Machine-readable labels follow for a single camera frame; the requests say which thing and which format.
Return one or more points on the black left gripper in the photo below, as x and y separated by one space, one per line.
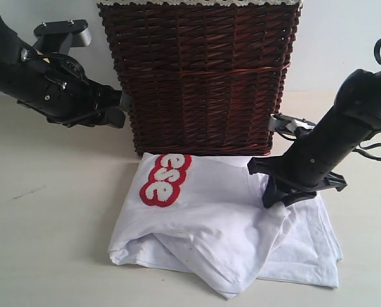
60 90

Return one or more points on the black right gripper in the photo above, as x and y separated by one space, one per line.
307 163

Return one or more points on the white shirt with red lettering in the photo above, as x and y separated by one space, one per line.
205 215

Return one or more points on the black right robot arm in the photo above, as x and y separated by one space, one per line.
356 105

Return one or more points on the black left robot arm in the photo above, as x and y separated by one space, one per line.
11 48

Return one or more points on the dark brown wicker basket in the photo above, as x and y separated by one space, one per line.
203 80

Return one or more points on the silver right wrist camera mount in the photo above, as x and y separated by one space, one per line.
288 125

